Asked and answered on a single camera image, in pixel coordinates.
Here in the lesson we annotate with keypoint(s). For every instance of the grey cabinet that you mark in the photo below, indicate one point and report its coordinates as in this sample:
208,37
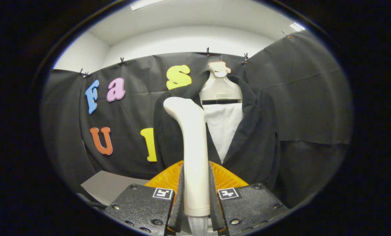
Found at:
110,185

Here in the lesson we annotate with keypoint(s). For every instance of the black backdrop cloth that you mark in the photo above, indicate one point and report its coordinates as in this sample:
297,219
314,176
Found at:
307,98

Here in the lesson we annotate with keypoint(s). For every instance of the white mannequin torso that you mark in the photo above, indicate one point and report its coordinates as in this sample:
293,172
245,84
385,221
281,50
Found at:
223,127

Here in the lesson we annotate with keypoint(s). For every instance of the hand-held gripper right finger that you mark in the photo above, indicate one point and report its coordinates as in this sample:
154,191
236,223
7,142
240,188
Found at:
214,203

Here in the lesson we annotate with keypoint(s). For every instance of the row of small backdrop clips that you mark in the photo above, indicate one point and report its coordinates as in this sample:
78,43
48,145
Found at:
208,51

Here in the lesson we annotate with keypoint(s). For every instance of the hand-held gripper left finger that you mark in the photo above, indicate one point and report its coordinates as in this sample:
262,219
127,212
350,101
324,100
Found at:
179,203

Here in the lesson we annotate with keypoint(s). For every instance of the white garment steamer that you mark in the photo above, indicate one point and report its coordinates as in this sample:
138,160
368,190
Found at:
195,157

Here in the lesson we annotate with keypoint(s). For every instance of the black blazer jacket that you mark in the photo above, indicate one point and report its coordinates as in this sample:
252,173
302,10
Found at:
254,137

